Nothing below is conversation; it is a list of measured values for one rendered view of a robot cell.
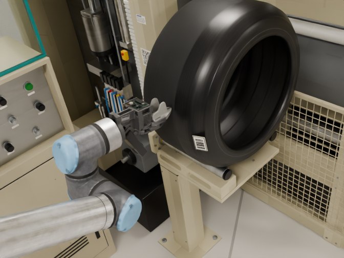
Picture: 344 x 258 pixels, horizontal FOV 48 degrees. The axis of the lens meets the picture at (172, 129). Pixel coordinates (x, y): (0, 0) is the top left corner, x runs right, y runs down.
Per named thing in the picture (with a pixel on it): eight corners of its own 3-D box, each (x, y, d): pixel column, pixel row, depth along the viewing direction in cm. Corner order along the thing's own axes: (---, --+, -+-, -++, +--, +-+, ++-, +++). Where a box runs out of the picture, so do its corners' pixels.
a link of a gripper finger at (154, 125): (169, 118, 114) (146, 130, 109) (169, 123, 115) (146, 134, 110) (158, 112, 117) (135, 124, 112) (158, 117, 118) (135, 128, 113)
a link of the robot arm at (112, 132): (111, 158, 104) (91, 144, 110) (126, 151, 107) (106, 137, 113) (107, 130, 99) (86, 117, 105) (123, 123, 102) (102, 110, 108)
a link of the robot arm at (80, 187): (89, 219, 104) (83, 185, 97) (62, 199, 110) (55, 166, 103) (114, 200, 110) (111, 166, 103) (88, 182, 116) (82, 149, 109)
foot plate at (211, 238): (157, 241, 231) (157, 239, 229) (189, 214, 244) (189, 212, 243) (190, 269, 214) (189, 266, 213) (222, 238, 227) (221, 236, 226)
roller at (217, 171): (164, 143, 165) (157, 141, 162) (169, 134, 165) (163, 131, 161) (228, 181, 143) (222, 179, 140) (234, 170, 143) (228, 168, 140)
